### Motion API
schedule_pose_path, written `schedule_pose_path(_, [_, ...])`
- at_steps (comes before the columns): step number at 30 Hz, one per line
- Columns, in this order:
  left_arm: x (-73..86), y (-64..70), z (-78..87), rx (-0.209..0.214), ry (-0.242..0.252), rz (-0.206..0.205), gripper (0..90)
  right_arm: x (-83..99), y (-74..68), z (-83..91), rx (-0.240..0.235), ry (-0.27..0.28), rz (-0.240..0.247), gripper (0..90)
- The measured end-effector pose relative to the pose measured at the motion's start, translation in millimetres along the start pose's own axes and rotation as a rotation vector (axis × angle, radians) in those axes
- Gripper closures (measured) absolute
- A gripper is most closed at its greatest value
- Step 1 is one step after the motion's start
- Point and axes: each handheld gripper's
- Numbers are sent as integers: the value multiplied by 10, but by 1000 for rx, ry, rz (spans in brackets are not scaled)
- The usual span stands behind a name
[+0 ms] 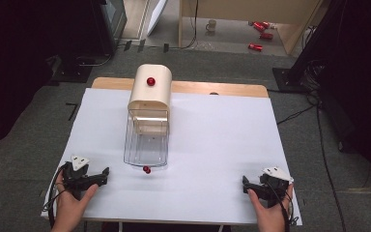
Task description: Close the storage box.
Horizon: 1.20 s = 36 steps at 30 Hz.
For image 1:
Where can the person's right hand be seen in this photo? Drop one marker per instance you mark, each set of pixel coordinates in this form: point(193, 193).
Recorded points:
point(270, 216)

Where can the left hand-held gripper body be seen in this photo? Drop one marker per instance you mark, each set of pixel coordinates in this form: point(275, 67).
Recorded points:
point(75, 179)

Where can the wooden table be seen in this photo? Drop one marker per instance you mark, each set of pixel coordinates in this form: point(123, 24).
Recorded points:
point(206, 87)

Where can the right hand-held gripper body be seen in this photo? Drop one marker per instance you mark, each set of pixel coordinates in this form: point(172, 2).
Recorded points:
point(275, 185)

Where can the clear plastic drawer red knob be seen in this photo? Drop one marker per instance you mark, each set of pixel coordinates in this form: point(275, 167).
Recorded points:
point(146, 148)

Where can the black tape strip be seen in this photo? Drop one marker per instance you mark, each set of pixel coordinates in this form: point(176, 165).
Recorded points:
point(127, 45)
point(166, 47)

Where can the black flat stand base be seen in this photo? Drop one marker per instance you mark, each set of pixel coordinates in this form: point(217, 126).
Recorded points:
point(71, 72)

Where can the dark monitor cabinet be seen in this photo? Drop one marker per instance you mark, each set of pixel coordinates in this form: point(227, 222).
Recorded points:
point(109, 25)

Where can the red can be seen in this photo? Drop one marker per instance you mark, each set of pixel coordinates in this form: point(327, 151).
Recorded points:
point(266, 36)
point(259, 26)
point(255, 47)
point(266, 24)

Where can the red round knob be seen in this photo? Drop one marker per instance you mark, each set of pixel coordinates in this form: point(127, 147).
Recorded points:
point(150, 81)

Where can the white table sheet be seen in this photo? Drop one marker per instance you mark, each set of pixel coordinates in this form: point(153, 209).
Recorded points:
point(212, 154)

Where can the beige mug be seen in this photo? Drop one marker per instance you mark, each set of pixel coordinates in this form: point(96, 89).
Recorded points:
point(211, 25)

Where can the white board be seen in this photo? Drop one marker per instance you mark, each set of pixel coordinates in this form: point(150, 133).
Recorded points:
point(156, 16)

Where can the black stand with base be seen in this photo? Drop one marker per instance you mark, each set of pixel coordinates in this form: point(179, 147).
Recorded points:
point(306, 51)

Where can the person's left hand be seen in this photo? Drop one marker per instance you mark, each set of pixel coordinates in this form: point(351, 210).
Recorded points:
point(69, 209)

